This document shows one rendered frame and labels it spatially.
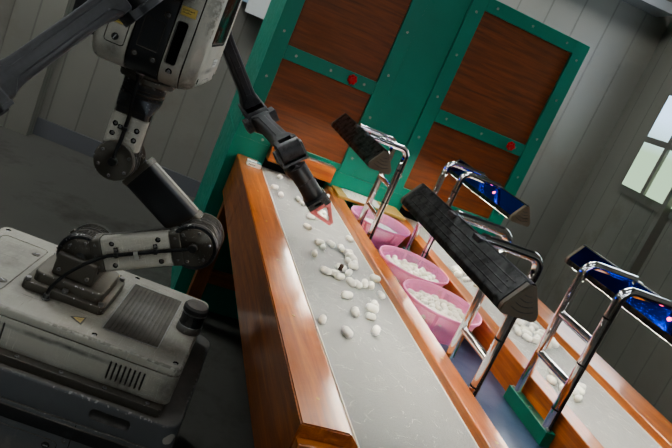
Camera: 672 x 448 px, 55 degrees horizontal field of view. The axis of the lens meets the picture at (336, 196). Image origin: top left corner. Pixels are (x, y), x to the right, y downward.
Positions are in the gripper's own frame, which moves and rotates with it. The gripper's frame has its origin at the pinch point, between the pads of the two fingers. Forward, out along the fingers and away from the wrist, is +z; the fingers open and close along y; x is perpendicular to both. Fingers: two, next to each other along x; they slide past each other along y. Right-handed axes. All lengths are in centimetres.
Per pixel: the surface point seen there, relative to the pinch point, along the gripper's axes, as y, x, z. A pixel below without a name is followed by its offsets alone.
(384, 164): 20.2, -24.6, 0.6
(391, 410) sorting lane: -67, 9, 16
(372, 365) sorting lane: -50, 8, 16
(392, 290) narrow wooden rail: -5.8, -5.5, 26.9
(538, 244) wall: 222, -117, 183
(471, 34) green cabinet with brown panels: 97, -94, -3
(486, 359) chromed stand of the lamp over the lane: -53, -15, 28
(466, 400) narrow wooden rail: -59, -6, 30
